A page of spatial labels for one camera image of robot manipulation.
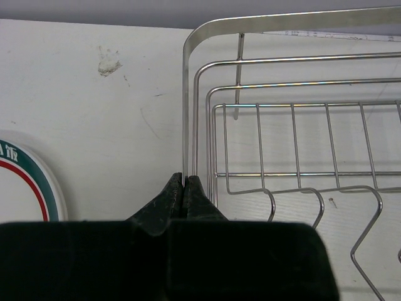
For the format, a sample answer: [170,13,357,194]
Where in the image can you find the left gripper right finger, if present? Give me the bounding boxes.
[165,176,340,300]

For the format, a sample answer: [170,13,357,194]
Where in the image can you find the white plate green rim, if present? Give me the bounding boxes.
[1,130,68,223]

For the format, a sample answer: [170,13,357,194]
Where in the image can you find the wire dish rack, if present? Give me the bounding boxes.
[182,6,400,300]

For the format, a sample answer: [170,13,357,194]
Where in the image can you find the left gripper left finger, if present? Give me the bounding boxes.
[1,172,184,300]

